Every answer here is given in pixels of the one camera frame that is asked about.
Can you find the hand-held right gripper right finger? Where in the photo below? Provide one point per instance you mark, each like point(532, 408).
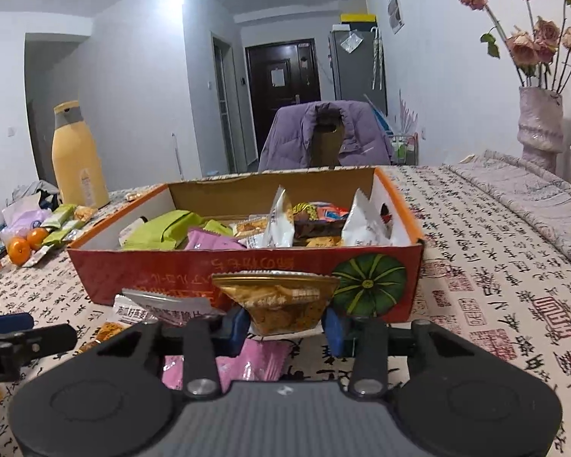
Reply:
point(337, 333)

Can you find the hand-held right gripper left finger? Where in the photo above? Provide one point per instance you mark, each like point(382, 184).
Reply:
point(239, 331)

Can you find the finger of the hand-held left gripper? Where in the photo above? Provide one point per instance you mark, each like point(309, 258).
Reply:
point(43, 341)
point(4, 322)

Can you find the golden clear snack packet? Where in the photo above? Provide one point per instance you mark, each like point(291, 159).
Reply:
point(276, 300)

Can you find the orange printed cardboard box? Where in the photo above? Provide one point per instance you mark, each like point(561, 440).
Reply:
point(171, 276)

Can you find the long green snack packet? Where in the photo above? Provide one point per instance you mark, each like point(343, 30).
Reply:
point(162, 231)
point(219, 227)

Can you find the pink snack packet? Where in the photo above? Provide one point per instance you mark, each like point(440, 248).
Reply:
point(214, 240)
point(247, 366)

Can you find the orange mandarin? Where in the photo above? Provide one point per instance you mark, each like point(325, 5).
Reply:
point(19, 251)
point(38, 238)

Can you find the white oat crisp packet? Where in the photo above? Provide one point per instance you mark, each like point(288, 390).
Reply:
point(162, 312)

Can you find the small green snack packet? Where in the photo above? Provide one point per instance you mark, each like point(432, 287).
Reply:
point(64, 237)
point(59, 215)

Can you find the orange clear snack packet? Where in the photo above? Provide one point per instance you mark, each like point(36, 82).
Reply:
point(252, 227)

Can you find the dark brown snack packet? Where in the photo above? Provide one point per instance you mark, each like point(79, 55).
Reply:
point(314, 229)

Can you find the white and purple tissue pack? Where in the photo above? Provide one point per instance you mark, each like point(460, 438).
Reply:
point(26, 218)

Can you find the silver crinkled snack packet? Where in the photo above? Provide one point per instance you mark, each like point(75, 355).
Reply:
point(278, 219)

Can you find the heap of dark clothes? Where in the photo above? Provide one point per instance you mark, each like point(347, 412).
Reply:
point(35, 193)

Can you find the small yellow-orange snack packet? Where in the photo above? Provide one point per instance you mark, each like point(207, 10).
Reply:
point(85, 213)

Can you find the yellow bottle with grey collar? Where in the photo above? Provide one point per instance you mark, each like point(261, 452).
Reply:
point(78, 162)

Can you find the brown chair back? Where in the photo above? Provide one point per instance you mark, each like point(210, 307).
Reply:
point(327, 147)

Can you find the small rack with bottles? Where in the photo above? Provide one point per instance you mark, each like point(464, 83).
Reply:
point(404, 150)

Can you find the purple padded jacket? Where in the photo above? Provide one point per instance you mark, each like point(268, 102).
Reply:
point(290, 138)

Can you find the dark brown entrance door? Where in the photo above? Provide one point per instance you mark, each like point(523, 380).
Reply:
point(261, 114)

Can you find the blue board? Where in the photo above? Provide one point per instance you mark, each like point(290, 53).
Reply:
point(380, 119)

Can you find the quilted grey-pink cloth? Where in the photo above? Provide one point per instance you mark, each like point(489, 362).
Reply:
point(528, 200)

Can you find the white paper on door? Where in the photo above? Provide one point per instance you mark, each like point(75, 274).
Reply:
point(277, 76)

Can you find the grey refrigerator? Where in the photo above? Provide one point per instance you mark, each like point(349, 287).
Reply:
point(352, 76)

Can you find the folded pale umbrella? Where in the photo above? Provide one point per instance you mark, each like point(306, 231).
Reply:
point(377, 59)

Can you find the pink textured vase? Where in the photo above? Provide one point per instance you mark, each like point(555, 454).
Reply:
point(540, 128)

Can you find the clear bag on refrigerator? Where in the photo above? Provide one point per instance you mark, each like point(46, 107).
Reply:
point(349, 40)

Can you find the yellow and black box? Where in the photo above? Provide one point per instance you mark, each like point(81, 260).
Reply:
point(359, 16)

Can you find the dried pink roses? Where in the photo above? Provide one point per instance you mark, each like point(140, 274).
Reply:
point(528, 43)

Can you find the white interior door frame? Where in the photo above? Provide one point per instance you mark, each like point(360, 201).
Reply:
point(226, 114)

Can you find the wall picture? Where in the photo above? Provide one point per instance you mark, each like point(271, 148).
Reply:
point(396, 12)

